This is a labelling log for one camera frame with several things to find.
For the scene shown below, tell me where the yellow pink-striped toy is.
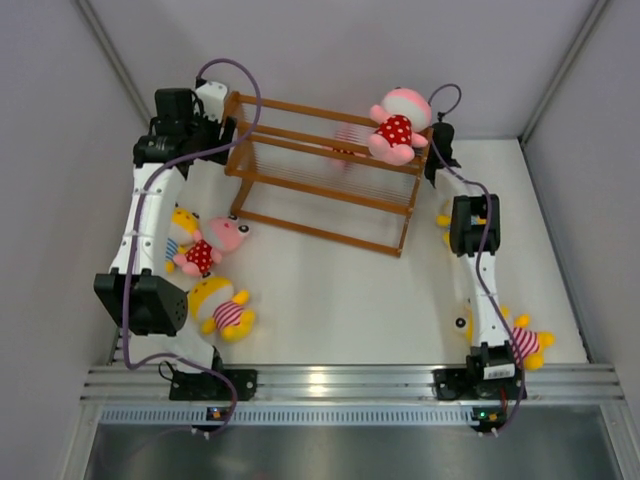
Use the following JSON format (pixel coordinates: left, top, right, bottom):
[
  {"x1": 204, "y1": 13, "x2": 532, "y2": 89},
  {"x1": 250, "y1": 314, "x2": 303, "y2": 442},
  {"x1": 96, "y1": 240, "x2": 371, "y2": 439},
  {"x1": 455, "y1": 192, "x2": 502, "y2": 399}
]
[
  {"x1": 187, "y1": 276, "x2": 256, "y2": 343},
  {"x1": 454, "y1": 305, "x2": 555, "y2": 371}
]

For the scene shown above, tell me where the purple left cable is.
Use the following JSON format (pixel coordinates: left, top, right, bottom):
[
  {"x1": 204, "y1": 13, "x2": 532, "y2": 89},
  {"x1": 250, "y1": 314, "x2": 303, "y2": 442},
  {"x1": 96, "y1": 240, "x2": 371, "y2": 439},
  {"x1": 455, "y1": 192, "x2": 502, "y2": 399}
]
[{"x1": 122, "y1": 58, "x2": 264, "y2": 436}]

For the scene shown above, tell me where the yellow pink-striped toy right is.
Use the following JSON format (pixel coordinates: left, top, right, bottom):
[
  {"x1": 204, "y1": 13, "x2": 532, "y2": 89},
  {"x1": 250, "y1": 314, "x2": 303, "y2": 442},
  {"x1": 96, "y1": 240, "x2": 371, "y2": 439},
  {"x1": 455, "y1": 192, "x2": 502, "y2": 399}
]
[{"x1": 454, "y1": 305, "x2": 555, "y2": 371}]

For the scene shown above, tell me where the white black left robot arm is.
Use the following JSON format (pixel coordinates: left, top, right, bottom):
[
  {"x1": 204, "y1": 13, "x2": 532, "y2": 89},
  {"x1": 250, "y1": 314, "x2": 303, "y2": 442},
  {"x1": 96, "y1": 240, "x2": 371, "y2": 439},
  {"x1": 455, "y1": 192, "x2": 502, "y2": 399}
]
[{"x1": 93, "y1": 81, "x2": 236, "y2": 400}]

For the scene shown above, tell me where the pink red-dotted toy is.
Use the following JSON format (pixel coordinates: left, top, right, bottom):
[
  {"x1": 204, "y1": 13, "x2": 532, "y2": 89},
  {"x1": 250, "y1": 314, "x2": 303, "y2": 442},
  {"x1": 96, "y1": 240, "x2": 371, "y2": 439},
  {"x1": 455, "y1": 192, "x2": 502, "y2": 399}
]
[
  {"x1": 367, "y1": 88, "x2": 432, "y2": 166},
  {"x1": 172, "y1": 215, "x2": 250, "y2": 277},
  {"x1": 325, "y1": 123, "x2": 369, "y2": 158}
]

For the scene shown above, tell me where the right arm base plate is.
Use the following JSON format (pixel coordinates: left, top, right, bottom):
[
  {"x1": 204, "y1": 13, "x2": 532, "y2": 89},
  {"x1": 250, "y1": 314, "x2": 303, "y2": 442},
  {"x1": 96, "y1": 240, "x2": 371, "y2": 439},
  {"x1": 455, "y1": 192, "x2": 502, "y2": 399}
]
[{"x1": 433, "y1": 368, "x2": 527, "y2": 401}]

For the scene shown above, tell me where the brown wooden shelf rack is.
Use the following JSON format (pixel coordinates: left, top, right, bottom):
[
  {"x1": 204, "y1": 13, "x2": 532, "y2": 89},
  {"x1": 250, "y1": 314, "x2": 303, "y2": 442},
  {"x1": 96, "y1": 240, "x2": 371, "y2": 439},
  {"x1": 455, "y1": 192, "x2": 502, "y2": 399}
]
[{"x1": 225, "y1": 92, "x2": 427, "y2": 257}]

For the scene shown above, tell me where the yellow blue-striped toy left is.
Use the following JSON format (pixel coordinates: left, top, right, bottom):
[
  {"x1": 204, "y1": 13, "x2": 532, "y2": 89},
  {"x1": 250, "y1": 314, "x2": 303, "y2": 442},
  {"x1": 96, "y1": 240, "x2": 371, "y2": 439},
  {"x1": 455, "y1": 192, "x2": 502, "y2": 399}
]
[{"x1": 164, "y1": 205, "x2": 199, "y2": 273}]

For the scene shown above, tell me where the aluminium front rail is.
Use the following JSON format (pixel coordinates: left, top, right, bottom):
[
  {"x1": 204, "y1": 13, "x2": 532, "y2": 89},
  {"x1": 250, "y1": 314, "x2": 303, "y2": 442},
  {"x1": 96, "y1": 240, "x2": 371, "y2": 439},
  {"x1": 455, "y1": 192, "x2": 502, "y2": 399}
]
[{"x1": 80, "y1": 364, "x2": 625, "y2": 404}]

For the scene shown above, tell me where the yellow blue-striped toy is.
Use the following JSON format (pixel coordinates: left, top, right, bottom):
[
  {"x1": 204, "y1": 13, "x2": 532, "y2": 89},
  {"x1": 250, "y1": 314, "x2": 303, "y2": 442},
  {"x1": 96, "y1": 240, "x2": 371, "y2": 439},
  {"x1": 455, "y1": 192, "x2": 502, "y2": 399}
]
[
  {"x1": 436, "y1": 201, "x2": 487, "y2": 247},
  {"x1": 164, "y1": 205, "x2": 199, "y2": 273}
]

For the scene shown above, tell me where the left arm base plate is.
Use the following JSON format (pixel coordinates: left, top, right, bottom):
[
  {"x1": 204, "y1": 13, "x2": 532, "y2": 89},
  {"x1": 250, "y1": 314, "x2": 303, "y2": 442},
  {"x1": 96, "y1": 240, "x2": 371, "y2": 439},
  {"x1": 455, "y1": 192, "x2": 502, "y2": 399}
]
[{"x1": 169, "y1": 368, "x2": 258, "y2": 401}]

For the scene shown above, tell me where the yellow pink-striped toy left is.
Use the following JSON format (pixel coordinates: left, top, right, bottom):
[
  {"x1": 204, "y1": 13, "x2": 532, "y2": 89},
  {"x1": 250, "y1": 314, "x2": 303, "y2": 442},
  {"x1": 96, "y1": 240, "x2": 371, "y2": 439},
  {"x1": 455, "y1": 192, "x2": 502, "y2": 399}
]
[{"x1": 187, "y1": 276, "x2": 256, "y2": 343}]

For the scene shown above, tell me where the yellow blue-striped toy right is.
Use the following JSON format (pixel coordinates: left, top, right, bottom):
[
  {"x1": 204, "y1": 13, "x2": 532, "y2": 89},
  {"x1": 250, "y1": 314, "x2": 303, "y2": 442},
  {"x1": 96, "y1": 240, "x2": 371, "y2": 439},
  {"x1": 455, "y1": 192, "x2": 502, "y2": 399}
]
[{"x1": 436, "y1": 201, "x2": 487, "y2": 247}]

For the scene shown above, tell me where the perforated grey cable duct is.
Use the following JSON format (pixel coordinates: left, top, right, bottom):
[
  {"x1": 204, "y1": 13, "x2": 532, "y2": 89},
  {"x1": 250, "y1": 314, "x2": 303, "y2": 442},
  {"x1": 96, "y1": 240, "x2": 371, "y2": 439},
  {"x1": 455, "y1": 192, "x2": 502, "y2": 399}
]
[{"x1": 97, "y1": 404, "x2": 609, "y2": 426}]

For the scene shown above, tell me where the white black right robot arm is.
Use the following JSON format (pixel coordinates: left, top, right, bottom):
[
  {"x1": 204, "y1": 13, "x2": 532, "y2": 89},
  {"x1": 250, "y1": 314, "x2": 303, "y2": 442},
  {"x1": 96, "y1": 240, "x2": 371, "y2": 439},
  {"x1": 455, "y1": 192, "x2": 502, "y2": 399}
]
[{"x1": 426, "y1": 120, "x2": 522, "y2": 401}]

